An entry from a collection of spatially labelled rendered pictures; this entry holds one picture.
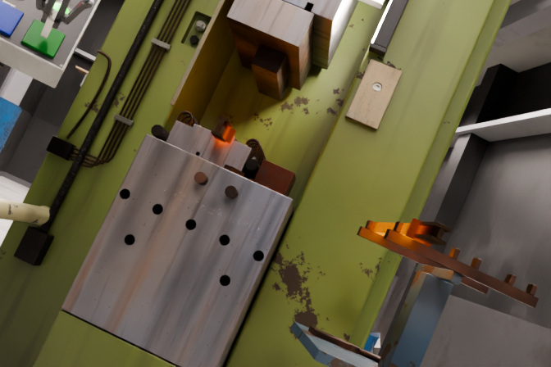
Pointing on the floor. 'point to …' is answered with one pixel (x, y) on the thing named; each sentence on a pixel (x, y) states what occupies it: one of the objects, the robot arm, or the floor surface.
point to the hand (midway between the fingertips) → (49, 24)
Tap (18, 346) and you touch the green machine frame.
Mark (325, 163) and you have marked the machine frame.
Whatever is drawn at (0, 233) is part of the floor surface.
